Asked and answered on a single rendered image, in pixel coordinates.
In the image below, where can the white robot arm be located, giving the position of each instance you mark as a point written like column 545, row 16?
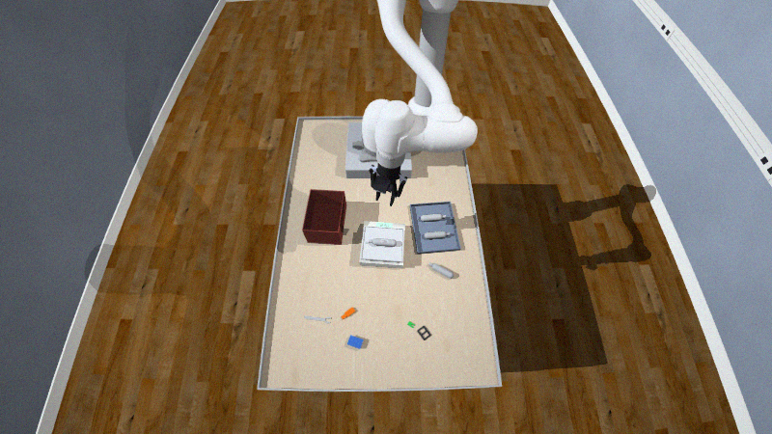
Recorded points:
column 391, row 130

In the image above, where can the grey gas cylinder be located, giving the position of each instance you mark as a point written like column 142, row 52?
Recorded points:
column 432, row 217
column 383, row 242
column 435, row 234
column 447, row 273

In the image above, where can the white digital scale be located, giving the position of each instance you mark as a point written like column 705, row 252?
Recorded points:
column 387, row 254

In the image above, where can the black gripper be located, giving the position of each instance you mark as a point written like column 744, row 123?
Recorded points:
column 393, row 174

